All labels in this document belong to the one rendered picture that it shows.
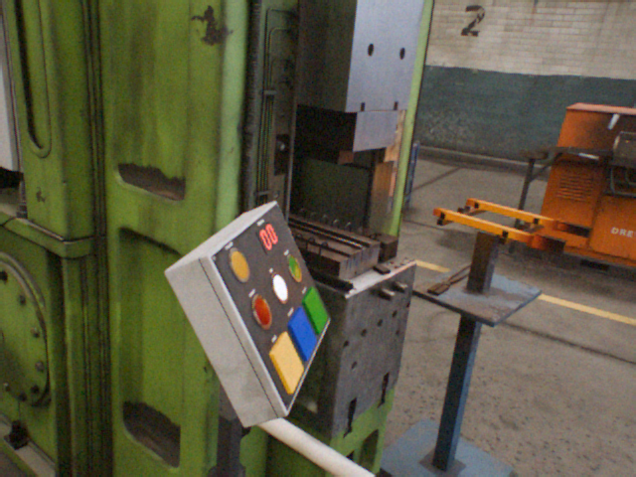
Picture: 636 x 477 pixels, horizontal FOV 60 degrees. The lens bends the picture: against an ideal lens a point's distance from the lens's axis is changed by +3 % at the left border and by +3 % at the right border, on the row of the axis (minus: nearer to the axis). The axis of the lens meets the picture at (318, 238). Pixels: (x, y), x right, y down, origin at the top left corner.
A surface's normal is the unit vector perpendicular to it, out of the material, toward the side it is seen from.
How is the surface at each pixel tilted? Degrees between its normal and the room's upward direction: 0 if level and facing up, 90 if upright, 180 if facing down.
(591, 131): 90
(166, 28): 89
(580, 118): 90
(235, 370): 90
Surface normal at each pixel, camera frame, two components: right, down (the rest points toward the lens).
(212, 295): -0.22, 0.30
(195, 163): -0.61, 0.18
